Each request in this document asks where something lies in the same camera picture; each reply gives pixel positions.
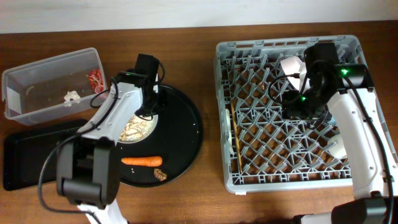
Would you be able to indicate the grey dishwasher rack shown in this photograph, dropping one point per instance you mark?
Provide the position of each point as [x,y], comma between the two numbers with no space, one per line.
[276,153]

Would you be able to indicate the brown food scrap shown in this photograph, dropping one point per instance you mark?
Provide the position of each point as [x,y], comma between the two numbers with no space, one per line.
[159,175]

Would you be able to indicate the clear plastic bin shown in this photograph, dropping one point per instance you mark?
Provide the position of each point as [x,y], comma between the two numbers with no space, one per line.
[34,93]

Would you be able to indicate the cream white cup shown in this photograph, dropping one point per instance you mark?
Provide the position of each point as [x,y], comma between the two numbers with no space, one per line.
[337,148]

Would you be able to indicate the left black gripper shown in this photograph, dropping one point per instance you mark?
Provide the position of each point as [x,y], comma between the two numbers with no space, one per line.
[161,106]

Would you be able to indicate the white plastic fork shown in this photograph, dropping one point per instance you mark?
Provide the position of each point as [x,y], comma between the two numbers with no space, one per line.
[229,135]

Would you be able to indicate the round black tray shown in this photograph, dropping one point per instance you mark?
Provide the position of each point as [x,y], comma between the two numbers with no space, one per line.
[177,139]

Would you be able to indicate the orange carrot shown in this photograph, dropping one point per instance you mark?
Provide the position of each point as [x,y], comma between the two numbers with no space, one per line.
[152,161]

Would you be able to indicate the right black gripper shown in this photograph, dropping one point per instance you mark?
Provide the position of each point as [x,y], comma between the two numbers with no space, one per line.
[290,106]

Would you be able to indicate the black rectangular tray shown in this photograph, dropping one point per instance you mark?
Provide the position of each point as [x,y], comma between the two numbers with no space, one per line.
[25,152]

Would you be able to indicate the wooden chopstick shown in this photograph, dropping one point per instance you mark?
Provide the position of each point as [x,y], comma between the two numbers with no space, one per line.
[236,139]

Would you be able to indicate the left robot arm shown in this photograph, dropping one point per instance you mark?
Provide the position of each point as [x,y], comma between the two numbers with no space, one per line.
[88,163]

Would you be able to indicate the white bowl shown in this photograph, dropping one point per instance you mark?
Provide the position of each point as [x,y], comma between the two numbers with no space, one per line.
[291,66]

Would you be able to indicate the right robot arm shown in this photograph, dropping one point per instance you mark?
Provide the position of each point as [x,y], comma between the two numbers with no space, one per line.
[345,93]

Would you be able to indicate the white tissue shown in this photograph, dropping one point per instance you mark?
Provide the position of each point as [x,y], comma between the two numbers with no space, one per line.
[72,96]

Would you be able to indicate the red snack wrapper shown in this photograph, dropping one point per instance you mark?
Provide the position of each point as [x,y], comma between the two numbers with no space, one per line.
[96,80]

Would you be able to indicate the grey plate with food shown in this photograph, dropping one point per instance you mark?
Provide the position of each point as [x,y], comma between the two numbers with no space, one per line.
[138,128]

